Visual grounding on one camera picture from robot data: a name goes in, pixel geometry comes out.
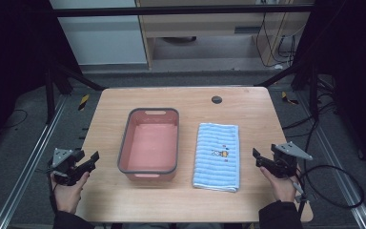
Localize aluminium floor rail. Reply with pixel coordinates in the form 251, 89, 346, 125
295, 92, 366, 229
0, 94, 69, 229

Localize black hanging cables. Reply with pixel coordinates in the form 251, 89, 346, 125
254, 11, 297, 69

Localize person's right hand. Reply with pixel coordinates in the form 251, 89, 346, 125
259, 165, 300, 203

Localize black floor cable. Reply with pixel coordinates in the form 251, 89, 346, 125
0, 109, 29, 132

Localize black horizontal frame bar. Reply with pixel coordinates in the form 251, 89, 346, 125
51, 3, 315, 18

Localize pink plastic basin grey rim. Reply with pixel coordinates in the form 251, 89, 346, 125
116, 107, 181, 183

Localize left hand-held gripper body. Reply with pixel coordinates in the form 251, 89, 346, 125
48, 147, 87, 187

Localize black yellow striped tape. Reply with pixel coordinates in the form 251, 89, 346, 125
280, 91, 300, 106
77, 94, 91, 112

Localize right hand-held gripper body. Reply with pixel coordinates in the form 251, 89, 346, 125
270, 141, 314, 179

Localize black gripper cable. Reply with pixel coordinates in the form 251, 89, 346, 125
294, 164, 365, 211

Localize person's left hand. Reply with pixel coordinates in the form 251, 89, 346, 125
51, 171, 91, 215

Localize black floor cables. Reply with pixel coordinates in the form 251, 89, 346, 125
281, 77, 366, 161

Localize black metal frame stand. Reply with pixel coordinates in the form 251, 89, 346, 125
254, 61, 320, 122
43, 60, 107, 125

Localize blue striped folded towel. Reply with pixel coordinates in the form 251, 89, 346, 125
192, 122, 240, 194

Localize light wooden desk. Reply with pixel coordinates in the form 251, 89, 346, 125
134, 0, 316, 70

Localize white cabinet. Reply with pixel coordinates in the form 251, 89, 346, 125
49, 0, 149, 67

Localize black curtain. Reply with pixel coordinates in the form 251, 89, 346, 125
290, 0, 366, 179
0, 0, 83, 160

